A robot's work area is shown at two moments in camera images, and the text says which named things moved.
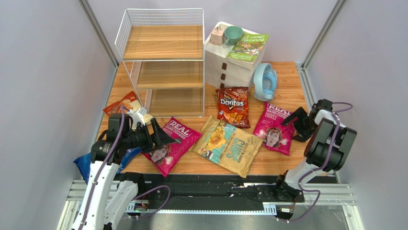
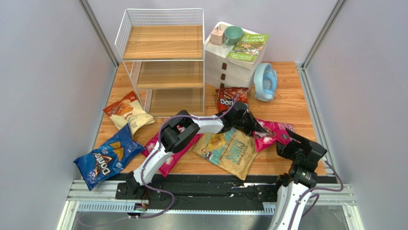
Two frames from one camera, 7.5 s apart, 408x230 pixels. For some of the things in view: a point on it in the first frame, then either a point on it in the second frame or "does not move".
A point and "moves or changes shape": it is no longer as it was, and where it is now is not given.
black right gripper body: [301, 120] → [294, 142]
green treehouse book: [249, 51] does not move
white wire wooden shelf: [163, 50] does not move
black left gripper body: [141, 137] → [245, 122]
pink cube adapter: [217, 36] does not move
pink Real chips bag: [271, 132] moves or changes shape
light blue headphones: [265, 82] does not move
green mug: [233, 34] does not move
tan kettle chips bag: [233, 149] does not move
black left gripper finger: [160, 135] → [257, 127]
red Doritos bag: [233, 106] does not move
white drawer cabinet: [221, 73] does not move
